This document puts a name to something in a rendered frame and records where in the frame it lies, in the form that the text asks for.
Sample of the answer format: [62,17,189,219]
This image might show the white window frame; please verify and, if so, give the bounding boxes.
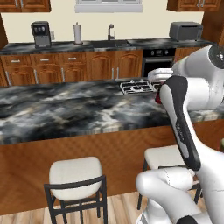
[73,0,144,14]

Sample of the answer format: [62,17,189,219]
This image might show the tall wooden side panel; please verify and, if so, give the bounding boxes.
[200,10,224,47]

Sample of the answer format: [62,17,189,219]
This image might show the white cushioned black stool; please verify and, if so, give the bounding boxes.
[43,156,109,224]
[136,144,204,211]

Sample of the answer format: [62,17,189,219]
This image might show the narrow wooden base cupboard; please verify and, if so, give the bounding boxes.
[174,46,205,64]

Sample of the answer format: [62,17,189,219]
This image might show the red ketchup bottle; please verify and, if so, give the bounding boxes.
[154,88,163,105]

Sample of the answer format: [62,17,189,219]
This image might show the black built-in oven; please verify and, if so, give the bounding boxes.
[141,47,177,79]

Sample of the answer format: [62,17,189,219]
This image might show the wooden base cupboard run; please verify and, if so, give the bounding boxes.
[0,49,144,88]

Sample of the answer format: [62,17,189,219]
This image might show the wooden kitchen island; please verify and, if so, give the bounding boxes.
[0,78,224,217]

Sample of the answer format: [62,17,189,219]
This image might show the white paper towel roll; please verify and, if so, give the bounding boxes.
[73,22,84,46]

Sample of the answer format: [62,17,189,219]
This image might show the grey coffee machine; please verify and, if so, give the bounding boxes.
[30,20,53,49]

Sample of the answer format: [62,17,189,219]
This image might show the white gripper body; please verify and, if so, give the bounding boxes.
[147,67,175,84]

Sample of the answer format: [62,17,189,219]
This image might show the dark inset sink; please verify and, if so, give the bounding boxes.
[89,39,133,50]

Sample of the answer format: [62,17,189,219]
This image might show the black gas hob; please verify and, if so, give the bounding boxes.
[118,78,163,96]

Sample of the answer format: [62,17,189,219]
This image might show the grey toaster oven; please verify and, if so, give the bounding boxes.
[168,21,204,42]

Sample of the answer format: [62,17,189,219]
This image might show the wooden wall cupboard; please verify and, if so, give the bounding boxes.
[166,0,224,13]
[0,0,53,13]

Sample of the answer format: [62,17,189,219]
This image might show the dark sink tap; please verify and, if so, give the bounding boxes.
[107,24,116,42]

